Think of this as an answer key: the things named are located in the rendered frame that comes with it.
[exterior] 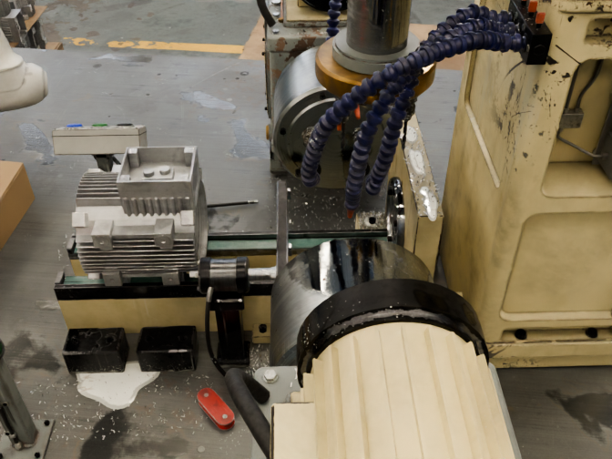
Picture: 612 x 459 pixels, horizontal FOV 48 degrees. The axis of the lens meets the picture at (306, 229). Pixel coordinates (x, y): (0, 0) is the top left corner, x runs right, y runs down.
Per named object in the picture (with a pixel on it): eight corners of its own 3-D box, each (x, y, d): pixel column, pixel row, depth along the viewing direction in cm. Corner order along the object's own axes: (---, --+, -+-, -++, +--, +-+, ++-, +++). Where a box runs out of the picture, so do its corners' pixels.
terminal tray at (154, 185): (201, 178, 123) (197, 144, 118) (195, 216, 115) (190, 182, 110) (134, 178, 123) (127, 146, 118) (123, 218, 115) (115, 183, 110)
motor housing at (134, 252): (211, 227, 136) (201, 147, 124) (202, 297, 122) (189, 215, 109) (109, 229, 136) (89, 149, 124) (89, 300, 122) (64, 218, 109)
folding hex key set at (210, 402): (194, 400, 120) (193, 393, 119) (209, 390, 122) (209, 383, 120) (223, 433, 115) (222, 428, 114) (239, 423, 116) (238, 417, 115)
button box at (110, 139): (147, 149, 142) (146, 123, 141) (140, 153, 135) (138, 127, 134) (65, 150, 142) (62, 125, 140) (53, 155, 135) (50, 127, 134)
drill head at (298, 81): (377, 108, 170) (384, 11, 154) (395, 200, 143) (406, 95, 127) (276, 110, 170) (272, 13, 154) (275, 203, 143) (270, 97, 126)
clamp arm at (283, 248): (292, 289, 112) (290, 192, 132) (291, 275, 111) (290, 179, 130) (270, 289, 112) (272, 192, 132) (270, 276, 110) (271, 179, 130)
